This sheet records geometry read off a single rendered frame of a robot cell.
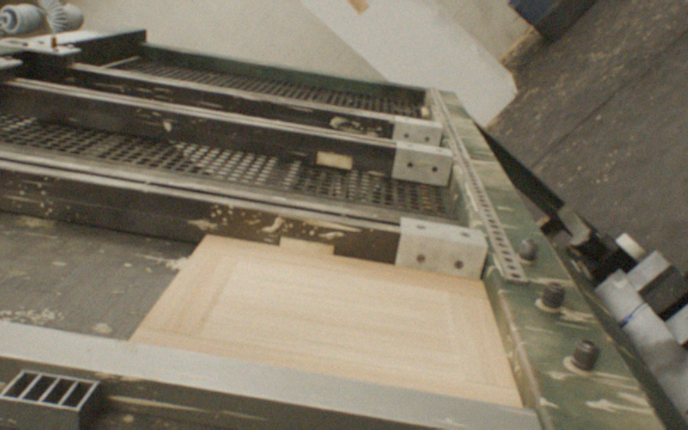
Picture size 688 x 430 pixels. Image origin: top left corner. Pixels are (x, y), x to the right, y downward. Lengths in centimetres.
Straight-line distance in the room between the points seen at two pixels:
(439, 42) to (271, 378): 425
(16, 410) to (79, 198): 43
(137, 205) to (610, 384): 65
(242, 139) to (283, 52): 504
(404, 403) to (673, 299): 39
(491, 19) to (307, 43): 180
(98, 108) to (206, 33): 518
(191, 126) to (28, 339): 83
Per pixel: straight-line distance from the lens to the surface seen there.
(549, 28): 510
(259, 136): 135
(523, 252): 92
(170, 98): 168
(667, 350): 83
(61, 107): 149
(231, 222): 89
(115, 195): 93
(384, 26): 472
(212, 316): 71
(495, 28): 614
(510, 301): 79
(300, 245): 88
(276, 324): 70
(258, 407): 57
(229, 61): 239
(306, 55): 633
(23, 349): 63
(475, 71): 477
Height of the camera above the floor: 126
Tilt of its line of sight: 10 degrees down
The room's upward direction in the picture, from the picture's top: 51 degrees counter-clockwise
